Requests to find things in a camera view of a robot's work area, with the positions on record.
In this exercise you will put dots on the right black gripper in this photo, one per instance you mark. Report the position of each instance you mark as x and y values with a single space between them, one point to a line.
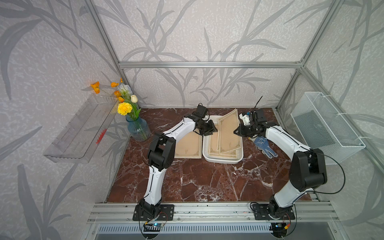
241 131

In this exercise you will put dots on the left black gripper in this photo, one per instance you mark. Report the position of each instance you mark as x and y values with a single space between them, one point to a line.
211 129

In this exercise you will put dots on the beige stationery sheet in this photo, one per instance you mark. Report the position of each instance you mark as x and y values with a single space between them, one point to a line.
189 147
228 123

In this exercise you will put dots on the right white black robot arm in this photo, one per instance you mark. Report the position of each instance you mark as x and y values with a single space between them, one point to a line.
307 170

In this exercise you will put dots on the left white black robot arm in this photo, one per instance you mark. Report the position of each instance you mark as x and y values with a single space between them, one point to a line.
161 155

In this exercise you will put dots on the beige stationery paper stack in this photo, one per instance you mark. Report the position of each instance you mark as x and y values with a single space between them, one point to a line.
215 150

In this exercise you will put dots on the white plastic storage box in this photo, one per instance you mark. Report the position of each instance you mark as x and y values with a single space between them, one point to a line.
206 141

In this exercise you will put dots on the blue white dotted glove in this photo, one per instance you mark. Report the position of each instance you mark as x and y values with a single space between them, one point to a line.
263 145

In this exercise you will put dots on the blue glass vase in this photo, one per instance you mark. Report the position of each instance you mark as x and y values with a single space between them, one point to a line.
138 129

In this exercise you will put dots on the yellow orange artificial flowers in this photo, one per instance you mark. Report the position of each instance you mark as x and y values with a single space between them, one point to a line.
128 102

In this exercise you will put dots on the red pen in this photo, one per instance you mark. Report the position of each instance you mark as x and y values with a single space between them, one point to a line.
101 136

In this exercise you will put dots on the left green circuit board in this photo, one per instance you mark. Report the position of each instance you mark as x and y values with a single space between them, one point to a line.
153 227

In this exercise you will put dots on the aluminium cage frame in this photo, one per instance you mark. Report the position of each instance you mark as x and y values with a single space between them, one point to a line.
270 53

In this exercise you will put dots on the white wire mesh basket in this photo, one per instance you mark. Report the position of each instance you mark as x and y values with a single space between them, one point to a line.
324 127

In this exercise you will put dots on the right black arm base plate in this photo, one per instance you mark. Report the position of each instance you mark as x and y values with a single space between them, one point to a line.
271 211

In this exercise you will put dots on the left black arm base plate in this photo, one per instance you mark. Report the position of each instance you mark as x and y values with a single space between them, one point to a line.
162 212

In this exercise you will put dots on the right circuit board with wires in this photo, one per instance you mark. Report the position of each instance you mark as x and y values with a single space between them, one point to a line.
279 230

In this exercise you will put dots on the aluminium front rail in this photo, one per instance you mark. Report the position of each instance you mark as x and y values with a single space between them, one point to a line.
215 212

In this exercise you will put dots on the clear acrylic wall shelf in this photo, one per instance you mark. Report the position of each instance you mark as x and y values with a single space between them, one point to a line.
76 143

